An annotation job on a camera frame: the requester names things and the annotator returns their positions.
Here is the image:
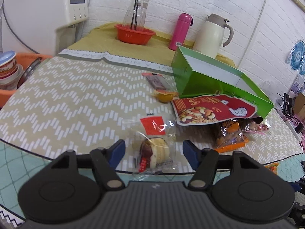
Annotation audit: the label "pink snack packet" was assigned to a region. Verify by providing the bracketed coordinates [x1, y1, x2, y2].
[248, 122, 270, 136]

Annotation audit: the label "black chopsticks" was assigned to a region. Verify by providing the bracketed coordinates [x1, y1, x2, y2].
[131, 0, 141, 31]

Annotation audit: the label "orange jelly cup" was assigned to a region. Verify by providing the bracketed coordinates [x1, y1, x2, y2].
[152, 89, 179, 103]

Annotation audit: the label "beige zigzag table mat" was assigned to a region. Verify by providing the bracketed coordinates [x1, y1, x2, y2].
[0, 49, 305, 175]

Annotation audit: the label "orange snack packet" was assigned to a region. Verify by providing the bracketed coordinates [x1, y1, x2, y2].
[212, 120, 249, 153]

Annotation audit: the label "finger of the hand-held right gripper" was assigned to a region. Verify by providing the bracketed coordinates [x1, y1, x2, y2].
[289, 177, 305, 193]

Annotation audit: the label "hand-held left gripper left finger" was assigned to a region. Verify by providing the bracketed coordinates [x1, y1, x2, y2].
[51, 139, 126, 191]

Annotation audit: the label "red plastic basket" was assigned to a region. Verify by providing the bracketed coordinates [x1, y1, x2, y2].
[114, 24, 156, 45]

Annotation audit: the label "pink thermos bottle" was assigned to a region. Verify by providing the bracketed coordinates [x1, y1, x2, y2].
[169, 13, 192, 51]

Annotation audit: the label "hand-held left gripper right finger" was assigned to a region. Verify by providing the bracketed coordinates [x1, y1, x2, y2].
[183, 140, 258, 189]

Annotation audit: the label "white power strip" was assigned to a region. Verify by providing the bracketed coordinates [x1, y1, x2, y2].
[285, 119, 304, 140]

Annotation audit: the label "yellow tablecloth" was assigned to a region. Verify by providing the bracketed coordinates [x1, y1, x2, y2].
[64, 23, 239, 68]

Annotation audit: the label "white countertop appliance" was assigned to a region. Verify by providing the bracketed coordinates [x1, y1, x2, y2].
[0, 0, 95, 56]

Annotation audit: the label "cream thermos jug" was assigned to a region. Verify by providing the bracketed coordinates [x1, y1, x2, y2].
[192, 14, 234, 59]

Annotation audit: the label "dark brown snack bar packet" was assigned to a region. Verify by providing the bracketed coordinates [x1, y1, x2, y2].
[142, 73, 176, 92]

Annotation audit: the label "large blue paper fan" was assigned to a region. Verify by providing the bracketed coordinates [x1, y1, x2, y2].
[287, 40, 305, 71]

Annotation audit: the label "stack of bowls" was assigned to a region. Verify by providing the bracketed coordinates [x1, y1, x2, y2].
[0, 51, 24, 91]

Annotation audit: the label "orange plastic basin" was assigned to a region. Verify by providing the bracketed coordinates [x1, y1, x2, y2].
[0, 52, 53, 108]

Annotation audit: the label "white wall cable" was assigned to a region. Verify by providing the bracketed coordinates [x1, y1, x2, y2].
[238, 0, 272, 65]

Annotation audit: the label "clear pastry packet red label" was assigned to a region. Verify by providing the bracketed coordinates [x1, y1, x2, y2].
[121, 116, 178, 175]

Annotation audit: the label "red mixed nuts packet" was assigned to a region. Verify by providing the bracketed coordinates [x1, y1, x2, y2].
[171, 94, 264, 127]

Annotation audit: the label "glass carafe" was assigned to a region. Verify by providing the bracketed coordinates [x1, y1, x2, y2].
[123, 0, 150, 31]

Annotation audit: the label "green cardboard box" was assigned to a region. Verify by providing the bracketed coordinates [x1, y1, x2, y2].
[171, 45, 275, 122]

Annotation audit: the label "metal lid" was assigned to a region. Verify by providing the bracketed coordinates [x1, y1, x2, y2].
[17, 57, 44, 89]

